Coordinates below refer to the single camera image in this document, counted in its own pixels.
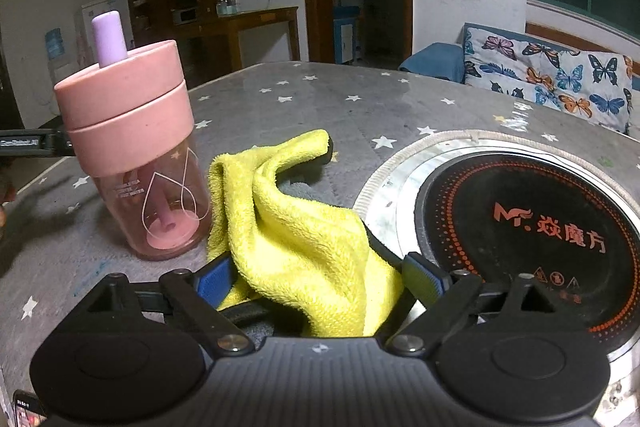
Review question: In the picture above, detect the smartphone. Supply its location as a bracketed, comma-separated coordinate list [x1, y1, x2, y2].
[12, 389, 48, 427]

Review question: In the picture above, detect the person's left hand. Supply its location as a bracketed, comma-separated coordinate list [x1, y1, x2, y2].
[0, 177, 17, 230]

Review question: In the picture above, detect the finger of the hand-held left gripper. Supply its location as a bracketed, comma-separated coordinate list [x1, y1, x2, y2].
[45, 129, 77, 156]

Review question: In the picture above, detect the wooden desk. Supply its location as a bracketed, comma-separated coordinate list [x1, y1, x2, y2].
[172, 6, 301, 88]

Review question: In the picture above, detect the butterfly pattern pillow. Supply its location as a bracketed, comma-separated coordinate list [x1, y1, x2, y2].
[462, 27, 633, 132]

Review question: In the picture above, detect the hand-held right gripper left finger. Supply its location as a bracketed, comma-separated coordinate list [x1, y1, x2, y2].
[70, 257, 256, 358]

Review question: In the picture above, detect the yellow microfibre cloth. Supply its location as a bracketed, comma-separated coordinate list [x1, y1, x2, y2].
[206, 129, 405, 340]

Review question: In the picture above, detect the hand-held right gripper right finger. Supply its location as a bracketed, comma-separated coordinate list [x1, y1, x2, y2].
[385, 252, 571, 357]

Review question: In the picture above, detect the black round induction cooktop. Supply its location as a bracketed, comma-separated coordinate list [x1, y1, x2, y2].
[356, 136, 640, 427]

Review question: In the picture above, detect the blue cabinet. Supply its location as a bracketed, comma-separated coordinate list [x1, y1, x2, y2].
[333, 6, 362, 64]

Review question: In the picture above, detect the white fridge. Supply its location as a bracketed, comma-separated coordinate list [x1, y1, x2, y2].
[80, 0, 135, 58]

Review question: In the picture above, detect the blue sofa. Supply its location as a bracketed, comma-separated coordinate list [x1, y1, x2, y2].
[399, 23, 640, 138]

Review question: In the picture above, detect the grey star table cover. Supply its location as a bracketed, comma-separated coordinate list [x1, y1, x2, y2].
[0, 62, 640, 427]

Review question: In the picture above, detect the pink cup with straw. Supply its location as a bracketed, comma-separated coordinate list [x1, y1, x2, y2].
[54, 10, 210, 262]

